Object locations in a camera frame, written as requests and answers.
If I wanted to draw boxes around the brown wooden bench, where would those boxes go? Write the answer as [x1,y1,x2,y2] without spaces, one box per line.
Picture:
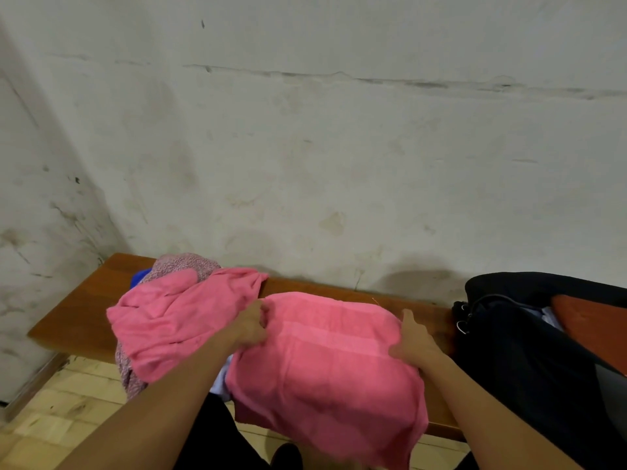
[27,253,466,442]

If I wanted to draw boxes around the pink towel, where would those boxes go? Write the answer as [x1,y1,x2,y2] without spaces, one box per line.
[225,291,430,470]
[106,267,269,384]

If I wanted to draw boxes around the person's left hand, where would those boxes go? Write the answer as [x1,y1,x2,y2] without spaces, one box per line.
[221,299,270,355]

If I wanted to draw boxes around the crumpled pink towel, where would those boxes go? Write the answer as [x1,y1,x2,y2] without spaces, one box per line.
[106,267,269,384]

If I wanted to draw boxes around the person's right forearm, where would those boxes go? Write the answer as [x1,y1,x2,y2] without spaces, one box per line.
[417,351,586,470]

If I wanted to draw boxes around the person's left forearm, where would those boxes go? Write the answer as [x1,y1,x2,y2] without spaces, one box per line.
[55,334,245,470]

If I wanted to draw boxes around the wooden baseboard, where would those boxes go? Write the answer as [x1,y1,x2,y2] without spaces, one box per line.
[4,352,70,422]

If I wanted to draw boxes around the black bag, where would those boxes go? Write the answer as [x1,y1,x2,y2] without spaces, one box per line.
[451,272,627,470]

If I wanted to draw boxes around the person's right hand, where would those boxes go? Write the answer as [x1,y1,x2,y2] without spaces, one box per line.
[388,308,445,371]

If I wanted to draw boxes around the person's black trousers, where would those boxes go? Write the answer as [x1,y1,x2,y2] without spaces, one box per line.
[174,393,305,470]

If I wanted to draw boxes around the white cloth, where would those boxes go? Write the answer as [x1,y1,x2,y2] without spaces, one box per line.
[538,306,565,332]

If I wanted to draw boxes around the mauve fuzzy towel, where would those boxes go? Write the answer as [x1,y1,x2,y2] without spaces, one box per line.
[115,253,222,400]

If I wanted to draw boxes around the pale blue cloth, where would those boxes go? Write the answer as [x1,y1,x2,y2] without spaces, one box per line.
[210,354,236,403]

